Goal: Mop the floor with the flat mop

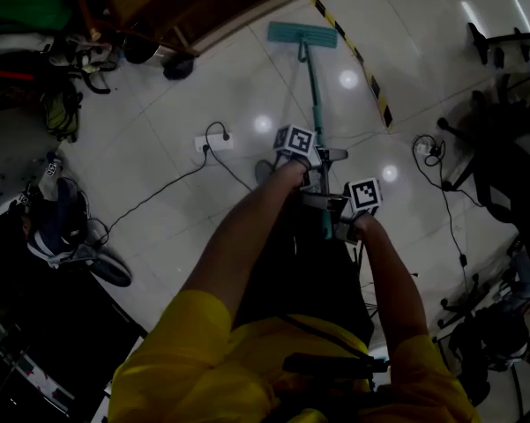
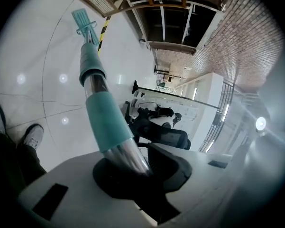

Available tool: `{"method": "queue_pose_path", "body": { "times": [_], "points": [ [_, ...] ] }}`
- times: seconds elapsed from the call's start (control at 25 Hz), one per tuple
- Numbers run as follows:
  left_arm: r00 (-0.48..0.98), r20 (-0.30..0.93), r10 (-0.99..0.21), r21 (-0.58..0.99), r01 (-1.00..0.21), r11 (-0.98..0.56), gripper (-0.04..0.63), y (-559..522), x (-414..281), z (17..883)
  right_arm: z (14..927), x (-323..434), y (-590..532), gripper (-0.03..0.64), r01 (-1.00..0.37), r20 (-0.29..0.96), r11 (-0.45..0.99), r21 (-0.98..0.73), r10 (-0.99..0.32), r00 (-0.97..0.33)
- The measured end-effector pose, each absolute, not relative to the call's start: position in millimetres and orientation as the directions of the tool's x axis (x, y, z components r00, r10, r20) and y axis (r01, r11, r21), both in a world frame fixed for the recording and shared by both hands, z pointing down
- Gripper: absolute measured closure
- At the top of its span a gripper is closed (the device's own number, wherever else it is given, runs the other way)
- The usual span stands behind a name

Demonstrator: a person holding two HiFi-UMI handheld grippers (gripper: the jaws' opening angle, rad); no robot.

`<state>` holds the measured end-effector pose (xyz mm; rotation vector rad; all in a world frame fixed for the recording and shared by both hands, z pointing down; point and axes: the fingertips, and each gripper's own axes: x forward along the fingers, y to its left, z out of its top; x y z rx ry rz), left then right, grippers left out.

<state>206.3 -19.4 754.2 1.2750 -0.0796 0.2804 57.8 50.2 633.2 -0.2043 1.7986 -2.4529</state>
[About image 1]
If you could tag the person's right forearm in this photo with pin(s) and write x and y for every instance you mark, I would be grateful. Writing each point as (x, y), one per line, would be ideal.
(392, 280)

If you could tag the person's left forearm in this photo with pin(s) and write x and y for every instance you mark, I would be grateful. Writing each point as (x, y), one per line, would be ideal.
(242, 245)

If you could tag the person's yellow shirt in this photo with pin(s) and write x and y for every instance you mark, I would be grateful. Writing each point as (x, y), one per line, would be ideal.
(189, 368)

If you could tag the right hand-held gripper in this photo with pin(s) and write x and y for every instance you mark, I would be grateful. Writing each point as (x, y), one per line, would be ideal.
(364, 194)

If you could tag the black yellow hazard tape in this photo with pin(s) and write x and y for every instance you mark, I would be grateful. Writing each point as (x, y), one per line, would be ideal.
(370, 77)

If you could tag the teal mop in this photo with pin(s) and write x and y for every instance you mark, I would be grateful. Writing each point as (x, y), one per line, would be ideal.
(302, 33)

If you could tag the grey table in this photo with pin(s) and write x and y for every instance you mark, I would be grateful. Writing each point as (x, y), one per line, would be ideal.
(9, 161)

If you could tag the white power strip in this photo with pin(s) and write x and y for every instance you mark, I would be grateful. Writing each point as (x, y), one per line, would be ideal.
(216, 143)

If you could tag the person's black trousers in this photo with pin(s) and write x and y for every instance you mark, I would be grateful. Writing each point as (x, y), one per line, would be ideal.
(308, 271)

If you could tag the black office chair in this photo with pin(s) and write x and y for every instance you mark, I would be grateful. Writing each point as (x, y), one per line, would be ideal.
(502, 179)
(494, 337)

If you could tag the person's left shoe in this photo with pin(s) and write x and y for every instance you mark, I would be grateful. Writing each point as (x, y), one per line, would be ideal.
(263, 172)

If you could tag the desk partition on black feet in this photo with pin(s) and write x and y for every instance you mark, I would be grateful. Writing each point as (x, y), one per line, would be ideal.
(511, 42)

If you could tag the red pole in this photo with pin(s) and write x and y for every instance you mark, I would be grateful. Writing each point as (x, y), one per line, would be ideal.
(6, 74)

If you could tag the white garment bag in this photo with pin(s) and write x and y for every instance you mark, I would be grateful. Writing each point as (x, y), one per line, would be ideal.
(17, 42)

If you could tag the round metal trash bin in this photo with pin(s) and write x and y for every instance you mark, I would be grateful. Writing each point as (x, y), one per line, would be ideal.
(141, 51)

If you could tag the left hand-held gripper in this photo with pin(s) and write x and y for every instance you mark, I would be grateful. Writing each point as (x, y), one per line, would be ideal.
(297, 141)

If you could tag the black round object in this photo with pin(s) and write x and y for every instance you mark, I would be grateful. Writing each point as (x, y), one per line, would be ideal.
(178, 68)

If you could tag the black chest harness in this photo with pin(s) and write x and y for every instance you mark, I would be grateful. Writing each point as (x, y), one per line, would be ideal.
(330, 364)

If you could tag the olive green backpack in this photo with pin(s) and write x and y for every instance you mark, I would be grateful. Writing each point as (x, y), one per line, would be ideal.
(64, 115)

